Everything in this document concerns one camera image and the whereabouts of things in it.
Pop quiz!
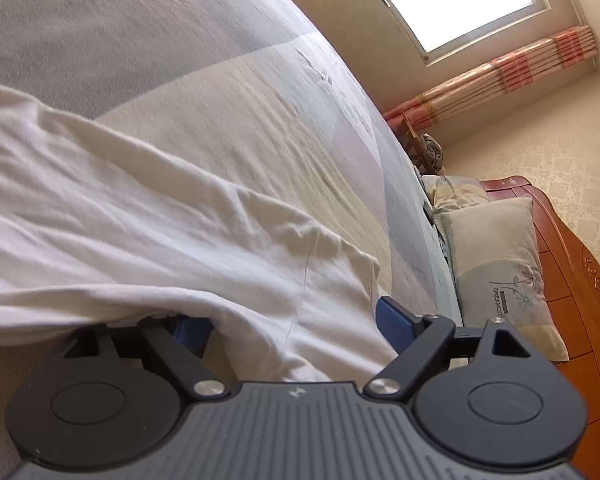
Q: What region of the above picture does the white sweatshirt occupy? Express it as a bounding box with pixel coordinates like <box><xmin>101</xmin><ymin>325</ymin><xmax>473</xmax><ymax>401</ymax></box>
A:
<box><xmin>0</xmin><ymin>79</ymin><xmax>402</xmax><ymax>387</ymax></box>

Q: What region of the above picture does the large flower print pillow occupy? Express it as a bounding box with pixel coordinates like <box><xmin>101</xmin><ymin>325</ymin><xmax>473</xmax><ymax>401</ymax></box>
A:
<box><xmin>437</xmin><ymin>196</ymin><xmax>572</xmax><ymax>364</ymax></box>

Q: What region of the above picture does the orange striped curtain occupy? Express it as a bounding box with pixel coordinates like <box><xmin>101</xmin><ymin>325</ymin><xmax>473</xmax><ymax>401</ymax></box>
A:
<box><xmin>382</xmin><ymin>25</ymin><xmax>600</xmax><ymax>132</ymax></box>

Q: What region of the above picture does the small flower print pillow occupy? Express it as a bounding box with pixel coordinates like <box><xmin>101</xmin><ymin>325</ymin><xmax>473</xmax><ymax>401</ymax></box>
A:
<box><xmin>422</xmin><ymin>174</ymin><xmax>492</xmax><ymax>217</ymax></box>

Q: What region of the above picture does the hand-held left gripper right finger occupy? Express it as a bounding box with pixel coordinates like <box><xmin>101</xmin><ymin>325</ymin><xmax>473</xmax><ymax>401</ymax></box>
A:
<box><xmin>362</xmin><ymin>296</ymin><xmax>533</xmax><ymax>403</ymax></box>

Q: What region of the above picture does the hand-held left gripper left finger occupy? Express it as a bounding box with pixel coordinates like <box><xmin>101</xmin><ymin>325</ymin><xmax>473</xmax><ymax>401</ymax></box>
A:
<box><xmin>62</xmin><ymin>312</ymin><xmax>229</xmax><ymax>402</ymax></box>

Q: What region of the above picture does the wooden nightstand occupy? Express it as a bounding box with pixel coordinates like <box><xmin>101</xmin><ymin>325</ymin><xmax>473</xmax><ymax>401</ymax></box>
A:
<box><xmin>399</xmin><ymin>109</ymin><xmax>432</xmax><ymax>172</ymax></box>

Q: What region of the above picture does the wooden headboard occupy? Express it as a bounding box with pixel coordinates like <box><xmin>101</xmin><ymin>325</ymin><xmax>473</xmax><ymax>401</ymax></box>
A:
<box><xmin>480</xmin><ymin>175</ymin><xmax>600</xmax><ymax>463</ymax></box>

